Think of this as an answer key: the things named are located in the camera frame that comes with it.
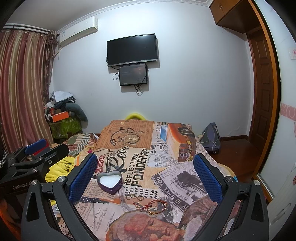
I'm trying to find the brown wooden door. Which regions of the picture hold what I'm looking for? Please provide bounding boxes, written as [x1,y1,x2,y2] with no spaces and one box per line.
[247,29,273,151]

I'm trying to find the small black wall monitor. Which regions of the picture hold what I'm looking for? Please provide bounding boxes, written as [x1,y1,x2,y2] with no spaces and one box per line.
[119,63,148,86]

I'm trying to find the dark blue backpack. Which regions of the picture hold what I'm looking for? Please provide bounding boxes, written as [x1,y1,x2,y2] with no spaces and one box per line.
[200,123,221,154]

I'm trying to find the yellow plastic chair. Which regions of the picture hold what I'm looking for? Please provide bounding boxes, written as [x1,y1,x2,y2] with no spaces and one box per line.
[125,113,146,121]

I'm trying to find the brown overhead wooden cabinet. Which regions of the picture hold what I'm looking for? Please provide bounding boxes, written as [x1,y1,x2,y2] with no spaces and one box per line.
[210,0,260,34]

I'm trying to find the red string blue-bead bracelet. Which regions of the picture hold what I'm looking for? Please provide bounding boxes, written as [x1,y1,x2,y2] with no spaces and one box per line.
[132,200,149,210]

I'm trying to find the striped red curtain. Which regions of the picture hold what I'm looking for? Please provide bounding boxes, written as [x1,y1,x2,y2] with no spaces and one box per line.
[1,30,58,153]

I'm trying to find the black wall television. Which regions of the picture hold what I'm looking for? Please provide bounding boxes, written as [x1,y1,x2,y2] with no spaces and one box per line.
[107,34,158,67]

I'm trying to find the red gold braided bracelet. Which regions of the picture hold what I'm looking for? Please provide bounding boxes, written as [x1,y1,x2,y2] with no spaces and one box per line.
[143,199,169,216]

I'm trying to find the yellow cartoon blanket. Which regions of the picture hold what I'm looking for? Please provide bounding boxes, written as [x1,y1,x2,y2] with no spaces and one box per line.
[45,156,80,207]

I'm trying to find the purple heart-shaped tin box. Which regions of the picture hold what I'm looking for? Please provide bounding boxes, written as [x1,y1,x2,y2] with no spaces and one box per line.
[96,171,123,195]

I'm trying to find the orange box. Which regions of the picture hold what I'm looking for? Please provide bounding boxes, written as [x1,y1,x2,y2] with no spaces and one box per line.
[52,111,69,123]

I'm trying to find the white air conditioner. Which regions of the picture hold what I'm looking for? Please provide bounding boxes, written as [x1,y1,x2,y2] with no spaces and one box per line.
[59,16,98,47]

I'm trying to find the green patterned covered table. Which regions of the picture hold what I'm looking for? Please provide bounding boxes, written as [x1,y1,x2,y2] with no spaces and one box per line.
[49,117,82,139]

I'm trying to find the printed newspaper-pattern bedspread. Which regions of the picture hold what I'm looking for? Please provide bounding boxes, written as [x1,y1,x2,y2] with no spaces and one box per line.
[52,119,242,241]

